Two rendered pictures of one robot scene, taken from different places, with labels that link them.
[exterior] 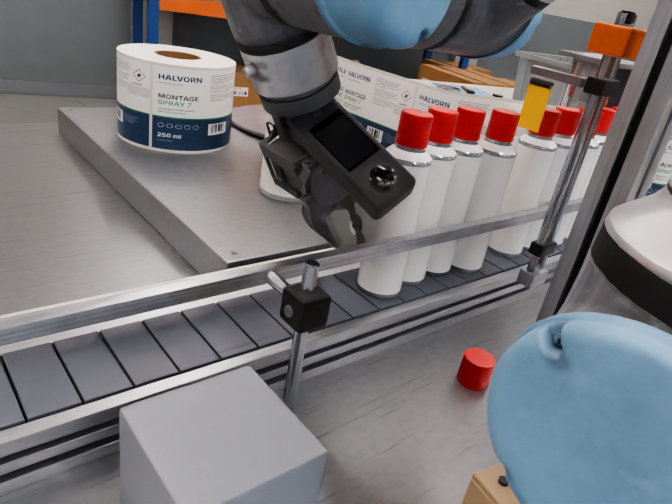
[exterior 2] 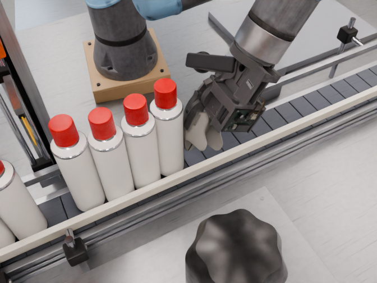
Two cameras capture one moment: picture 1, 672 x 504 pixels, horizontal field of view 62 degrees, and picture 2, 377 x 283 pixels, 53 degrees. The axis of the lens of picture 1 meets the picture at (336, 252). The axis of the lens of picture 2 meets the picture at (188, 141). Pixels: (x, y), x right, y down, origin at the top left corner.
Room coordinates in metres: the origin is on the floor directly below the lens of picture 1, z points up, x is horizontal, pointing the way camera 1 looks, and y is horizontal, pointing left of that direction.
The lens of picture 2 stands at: (0.96, 0.09, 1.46)
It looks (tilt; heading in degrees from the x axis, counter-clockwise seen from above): 51 degrees down; 196
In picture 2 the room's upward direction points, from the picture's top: straight up
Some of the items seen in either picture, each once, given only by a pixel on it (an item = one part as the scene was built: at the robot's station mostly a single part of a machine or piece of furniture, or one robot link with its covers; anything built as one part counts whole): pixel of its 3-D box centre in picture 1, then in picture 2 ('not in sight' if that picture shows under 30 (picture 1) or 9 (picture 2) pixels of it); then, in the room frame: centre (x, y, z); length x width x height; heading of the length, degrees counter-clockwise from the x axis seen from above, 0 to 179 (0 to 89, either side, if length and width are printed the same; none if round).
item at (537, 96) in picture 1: (534, 104); (26, 123); (0.70, -0.20, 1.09); 0.03 x 0.01 x 0.06; 43
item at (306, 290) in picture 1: (282, 336); not in sight; (0.40, 0.03, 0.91); 0.07 x 0.03 x 0.17; 43
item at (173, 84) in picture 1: (176, 96); not in sight; (1.01, 0.33, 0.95); 0.20 x 0.20 x 0.14
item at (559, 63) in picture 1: (579, 86); not in sight; (2.87, -1.01, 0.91); 0.60 x 0.40 x 0.22; 125
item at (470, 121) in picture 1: (449, 192); (111, 159); (0.65, -0.12, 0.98); 0.05 x 0.05 x 0.20
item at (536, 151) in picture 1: (524, 183); (9, 197); (0.75, -0.24, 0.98); 0.05 x 0.05 x 0.20
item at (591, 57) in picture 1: (607, 60); not in sight; (1.04, -0.40, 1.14); 0.14 x 0.11 x 0.01; 133
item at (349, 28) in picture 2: not in sight; (348, 54); (0.19, 0.25, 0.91); 0.07 x 0.03 x 0.17; 43
